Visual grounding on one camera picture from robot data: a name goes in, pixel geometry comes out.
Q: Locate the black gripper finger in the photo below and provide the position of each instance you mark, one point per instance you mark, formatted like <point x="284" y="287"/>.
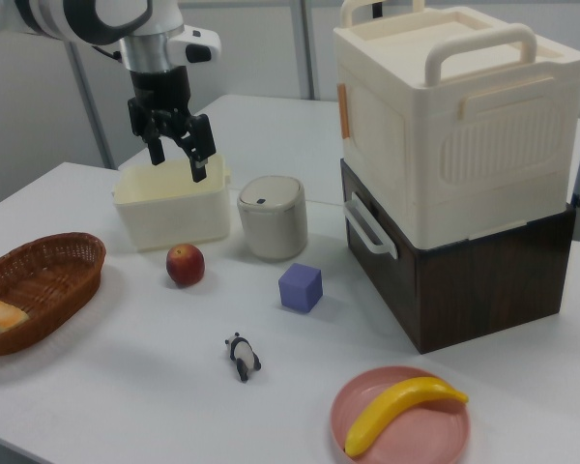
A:
<point x="200" y="145"/>
<point x="156" y="151"/>

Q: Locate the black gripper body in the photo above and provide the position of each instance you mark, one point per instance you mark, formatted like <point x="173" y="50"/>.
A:
<point x="159" y="104"/>

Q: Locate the small cream trash can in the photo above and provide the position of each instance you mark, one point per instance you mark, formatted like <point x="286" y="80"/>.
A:
<point x="270" y="227"/>

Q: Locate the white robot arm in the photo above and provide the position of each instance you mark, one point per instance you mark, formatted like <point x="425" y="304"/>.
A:
<point x="77" y="17"/>

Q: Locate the cream plastic open box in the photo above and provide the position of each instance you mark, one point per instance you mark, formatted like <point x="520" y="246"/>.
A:
<point x="174" y="217"/>

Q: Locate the red apple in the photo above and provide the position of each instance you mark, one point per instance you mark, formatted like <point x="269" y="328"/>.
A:
<point x="185" y="266"/>

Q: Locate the copper cabinet latch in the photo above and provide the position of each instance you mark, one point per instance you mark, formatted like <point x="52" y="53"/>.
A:
<point x="343" y="111"/>

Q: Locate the brown wicker basket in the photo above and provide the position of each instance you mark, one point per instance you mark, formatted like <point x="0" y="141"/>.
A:
<point x="43" y="280"/>

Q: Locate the purple foam cube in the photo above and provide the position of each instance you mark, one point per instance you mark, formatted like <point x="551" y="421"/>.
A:
<point x="299" y="290"/>

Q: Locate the panda figurine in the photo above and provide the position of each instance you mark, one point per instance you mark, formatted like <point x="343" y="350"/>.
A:
<point x="243" y="357"/>

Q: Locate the golden bread loaf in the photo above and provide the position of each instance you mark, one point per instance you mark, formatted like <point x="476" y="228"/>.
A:
<point x="2" y="316"/>

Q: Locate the cream plastic storage cabinet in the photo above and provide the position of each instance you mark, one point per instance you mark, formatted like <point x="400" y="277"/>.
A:
<point x="464" y="145"/>

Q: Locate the dark brown wooden drawer box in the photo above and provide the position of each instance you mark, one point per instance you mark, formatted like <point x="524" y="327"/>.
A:
<point x="488" y="290"/>

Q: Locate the yellow banana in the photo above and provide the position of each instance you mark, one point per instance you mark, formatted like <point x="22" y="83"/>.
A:
<point x="396" y="406"/>

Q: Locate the pink plate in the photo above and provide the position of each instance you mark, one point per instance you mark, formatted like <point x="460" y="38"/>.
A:
<point x="415" y="435"/>

